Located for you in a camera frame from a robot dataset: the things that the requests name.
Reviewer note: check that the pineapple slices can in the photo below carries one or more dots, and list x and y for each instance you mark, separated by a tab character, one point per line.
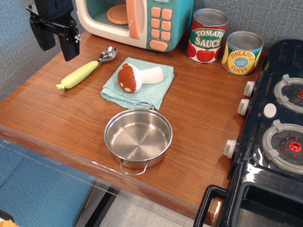
242	52

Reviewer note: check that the stainless steel pan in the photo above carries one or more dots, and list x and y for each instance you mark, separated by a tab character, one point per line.
138	138

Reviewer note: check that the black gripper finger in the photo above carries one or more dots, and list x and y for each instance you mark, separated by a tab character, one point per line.
70	46
44	37

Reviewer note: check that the toy microwave teal and cream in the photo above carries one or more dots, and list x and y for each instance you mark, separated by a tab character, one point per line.
156	25

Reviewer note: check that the black toy stove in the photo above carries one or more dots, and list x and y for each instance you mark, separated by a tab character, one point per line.
265	180

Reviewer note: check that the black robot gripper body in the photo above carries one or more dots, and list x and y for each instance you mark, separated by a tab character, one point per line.
55	14

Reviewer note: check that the spoon with green handle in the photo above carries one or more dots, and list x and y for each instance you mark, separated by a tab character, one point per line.
81	73

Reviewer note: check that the tomato sauce can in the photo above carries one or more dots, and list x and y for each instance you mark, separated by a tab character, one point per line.
207	32

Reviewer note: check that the plush brown white mushroom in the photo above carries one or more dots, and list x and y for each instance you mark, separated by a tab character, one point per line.
131	79

